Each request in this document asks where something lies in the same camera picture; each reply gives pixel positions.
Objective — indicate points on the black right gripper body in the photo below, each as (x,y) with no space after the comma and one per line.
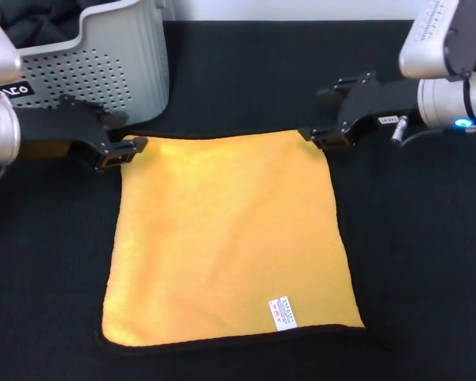
(381,97)

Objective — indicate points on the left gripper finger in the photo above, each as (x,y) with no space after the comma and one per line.
(119,155)
(115,119)

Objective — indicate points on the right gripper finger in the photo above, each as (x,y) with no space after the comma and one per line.
(337,93)
(333,139)

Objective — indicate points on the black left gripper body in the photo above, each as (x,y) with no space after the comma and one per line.
(55,125)

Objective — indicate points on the yellow grey towel white label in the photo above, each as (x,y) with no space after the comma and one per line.
(222,238)

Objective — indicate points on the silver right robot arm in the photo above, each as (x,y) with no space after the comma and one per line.
(448,101)

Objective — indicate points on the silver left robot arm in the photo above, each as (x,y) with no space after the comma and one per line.
(0,135)

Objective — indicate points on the grey perforated storage box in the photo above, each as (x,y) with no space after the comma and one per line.
(135,71)

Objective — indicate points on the black tablecloth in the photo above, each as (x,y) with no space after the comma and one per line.
(420,258)

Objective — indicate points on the dark cloth pile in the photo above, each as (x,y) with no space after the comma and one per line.
(47,21)

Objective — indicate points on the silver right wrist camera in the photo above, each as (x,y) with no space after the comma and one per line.
(436,39)

